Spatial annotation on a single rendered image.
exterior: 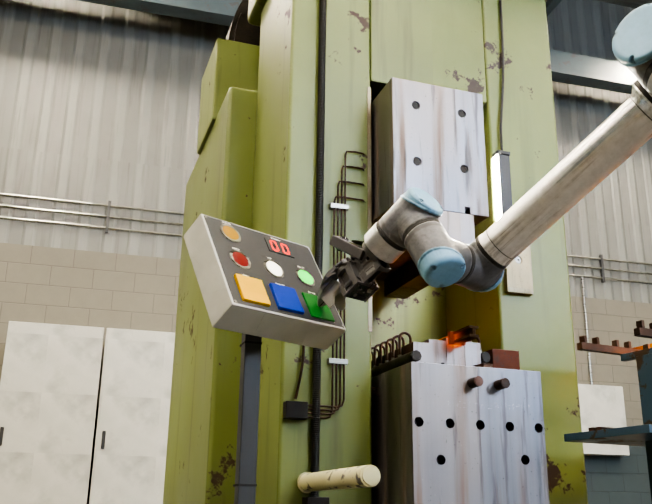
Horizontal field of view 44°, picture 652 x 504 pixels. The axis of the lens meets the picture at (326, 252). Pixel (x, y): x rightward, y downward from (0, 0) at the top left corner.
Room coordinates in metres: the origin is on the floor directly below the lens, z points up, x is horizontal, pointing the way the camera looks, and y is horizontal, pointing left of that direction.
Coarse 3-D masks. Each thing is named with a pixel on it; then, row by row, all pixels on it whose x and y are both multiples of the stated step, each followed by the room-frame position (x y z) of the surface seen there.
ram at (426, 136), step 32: (384, 96) 2.12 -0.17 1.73; (416, 96) 2.09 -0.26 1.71; (448, 96) 2.12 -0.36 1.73; (480, 96) 2.16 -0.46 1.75; (384, 128) 2.12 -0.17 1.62; (416, 128) 2.09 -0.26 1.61; (448, 128) 2.12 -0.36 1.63; (480, 128) 2.15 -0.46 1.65; (384, 160) 2.12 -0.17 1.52; (416, 160) 2.09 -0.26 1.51; (448, 160) 2.12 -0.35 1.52; (480, 160) 2.15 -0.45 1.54; (384, 192) 2.12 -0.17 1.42; (448, 192) 2.12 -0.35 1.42; (480, 192) 2.15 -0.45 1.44
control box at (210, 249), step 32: (192, 224) 1.75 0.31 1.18; (224, 224) 1.76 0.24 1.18; (192, 256) 1.74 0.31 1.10; (224, 256) 1.70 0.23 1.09; (256, 256) 1.78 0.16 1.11; (288, 256) 1.87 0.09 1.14; (224, 288) 1.65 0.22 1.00; (224, 320) 1.67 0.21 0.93; (256, 320) 1.70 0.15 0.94; (288, 320) 1.74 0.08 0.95; (320, 320) 1.81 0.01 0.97
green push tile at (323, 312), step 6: (306, 294) 1.82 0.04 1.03; (306, 300) 1.81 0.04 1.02; (312, 300) 1.82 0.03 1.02; (312, 306) 1.81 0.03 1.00; (318, 306) 1.83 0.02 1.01; (324, 306) 1.84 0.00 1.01; (312, 312) 1.80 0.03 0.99; (318, 312) 1.81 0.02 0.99; (324, 312) 1.83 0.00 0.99; (330, 312) 1.85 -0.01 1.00; (318, 318) 1.81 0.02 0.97; (324, 318) 1.82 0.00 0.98; (330, 318) 1.83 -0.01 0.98
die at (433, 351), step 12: (408, 348) 2.11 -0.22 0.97; (420, 348) 2.09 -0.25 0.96; (432, 348) 2.10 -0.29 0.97; (444, 348) 2.11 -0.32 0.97; (456, 348) 2.12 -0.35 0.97; (468, 348) 2.13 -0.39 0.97; (372, 360) 2.35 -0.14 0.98; (384, 360) 2.27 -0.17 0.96; (420, 360) 2.09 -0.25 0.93; (432, 360) 2.10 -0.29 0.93; (444, 360) 2.11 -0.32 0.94; (456, 360) 2.12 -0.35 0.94; (468, 360) 2.13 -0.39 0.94; (480, 360) 2.14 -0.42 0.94
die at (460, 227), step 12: (444, 216) 2.11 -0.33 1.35; (456, 216) 2.12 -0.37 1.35; (468, 216) 2.14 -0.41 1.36; (444, 228) 2.11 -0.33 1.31; (456, 228) 2.12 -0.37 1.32; (468, 228) 2.14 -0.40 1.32; (468, 240) 2.14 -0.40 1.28; (408, 252) 2.21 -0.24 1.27; (396, 264) 2.33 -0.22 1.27; (384, 276) 2.46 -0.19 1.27
